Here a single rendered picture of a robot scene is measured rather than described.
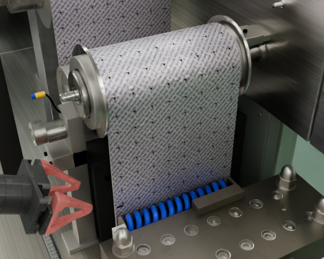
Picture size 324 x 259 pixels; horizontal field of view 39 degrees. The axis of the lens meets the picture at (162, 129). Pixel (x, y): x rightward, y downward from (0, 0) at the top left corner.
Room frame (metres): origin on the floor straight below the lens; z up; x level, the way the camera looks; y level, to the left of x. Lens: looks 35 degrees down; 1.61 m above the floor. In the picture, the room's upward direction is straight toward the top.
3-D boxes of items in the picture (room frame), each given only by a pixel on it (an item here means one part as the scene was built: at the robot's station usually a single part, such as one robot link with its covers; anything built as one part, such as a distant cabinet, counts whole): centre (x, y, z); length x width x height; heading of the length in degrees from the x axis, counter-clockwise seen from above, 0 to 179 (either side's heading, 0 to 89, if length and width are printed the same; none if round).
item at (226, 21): (0.73, -0.11, 1.25); 0.15 x 0.01 x 0.15; 27
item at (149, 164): (0.62, -0.02, 1.11); 0.23 x 0.01 x 0.18; 117
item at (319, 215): (0.56, -0.27, 1.05); 0.04 x 0.04 x 0.04
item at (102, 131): (0.62, 0.11, 1.25); 0.15 x 0.01 x 0.15; 27
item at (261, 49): (0.75, -0.14, 1.25); 0.07 x 0.04 x 0.04; 117
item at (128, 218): (0.60, -0.03, 1.03); 0.21 x 0.04 x 0.03; 117
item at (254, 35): (0.75, -0.15, 1.28); 0.06 x 0.05 x 0.02; 117
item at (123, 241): (0.49, 0.06, 1.05); 0.04 x 0.04 x 0.04
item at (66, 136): (0.63, 0.17, 1.05); 0.06 x 0.05 x 0.31; 117
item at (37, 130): (0.61, 0.20, 1.18); 0.04 x 0.02 x 0.04; 27
